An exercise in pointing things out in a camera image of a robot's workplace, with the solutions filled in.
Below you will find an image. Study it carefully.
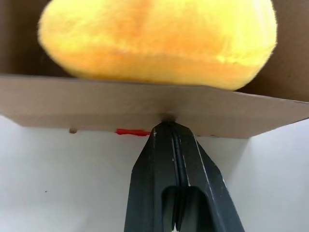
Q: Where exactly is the yellow plush item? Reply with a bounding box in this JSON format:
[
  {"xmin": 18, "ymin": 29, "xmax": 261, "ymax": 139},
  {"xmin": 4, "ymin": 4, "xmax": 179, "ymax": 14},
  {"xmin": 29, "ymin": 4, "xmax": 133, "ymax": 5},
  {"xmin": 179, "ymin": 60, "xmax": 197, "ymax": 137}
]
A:
[{"xmin": 38, "ymin": 0, "xmax": 278, "ymax": 92}]

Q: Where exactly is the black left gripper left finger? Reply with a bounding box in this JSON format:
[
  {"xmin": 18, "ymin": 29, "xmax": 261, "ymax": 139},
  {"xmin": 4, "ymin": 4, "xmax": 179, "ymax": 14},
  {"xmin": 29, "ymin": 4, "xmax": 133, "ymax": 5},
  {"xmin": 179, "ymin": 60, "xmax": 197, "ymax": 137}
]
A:
[{"xmin": 124, "ymin": 122, "xmax": 181, "ymax": 232}]

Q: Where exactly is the red tape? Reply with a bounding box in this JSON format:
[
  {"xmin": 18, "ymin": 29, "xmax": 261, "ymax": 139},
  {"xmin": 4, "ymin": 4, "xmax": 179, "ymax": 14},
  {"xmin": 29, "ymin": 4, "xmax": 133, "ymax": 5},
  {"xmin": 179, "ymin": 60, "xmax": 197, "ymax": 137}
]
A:
[{"xmin": 115, "ymin": 128, "xmax": 151, "ymax": 138}]

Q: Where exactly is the brown cardboard box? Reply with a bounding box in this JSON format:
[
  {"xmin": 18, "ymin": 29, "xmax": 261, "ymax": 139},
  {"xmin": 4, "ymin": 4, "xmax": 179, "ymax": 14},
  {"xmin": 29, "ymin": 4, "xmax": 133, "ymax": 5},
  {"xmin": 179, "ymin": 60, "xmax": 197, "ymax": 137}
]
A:
[{"xmin": 0, "ymin": 0, "xmax": 309, "ymax": 141}]

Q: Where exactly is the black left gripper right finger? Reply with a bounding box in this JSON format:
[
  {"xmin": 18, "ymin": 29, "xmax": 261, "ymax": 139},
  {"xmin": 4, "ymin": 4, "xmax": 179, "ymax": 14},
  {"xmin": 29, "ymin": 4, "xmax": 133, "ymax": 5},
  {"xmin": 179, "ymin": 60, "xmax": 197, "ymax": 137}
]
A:
[{"xmin": 171, "ymin": 122, "xmax": 243, "ymax": 232}]

